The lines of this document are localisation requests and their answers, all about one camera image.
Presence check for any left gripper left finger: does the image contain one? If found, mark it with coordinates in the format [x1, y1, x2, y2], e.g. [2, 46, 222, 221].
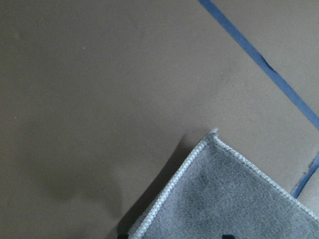
[117, 234, 129, 239]

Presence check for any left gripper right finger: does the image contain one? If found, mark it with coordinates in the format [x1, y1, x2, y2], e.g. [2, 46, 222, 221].
[221, 234, 235, 239]

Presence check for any pink towel with white edge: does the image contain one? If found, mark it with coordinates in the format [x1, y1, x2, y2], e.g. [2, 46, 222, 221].
[128, 130, 319, 239]

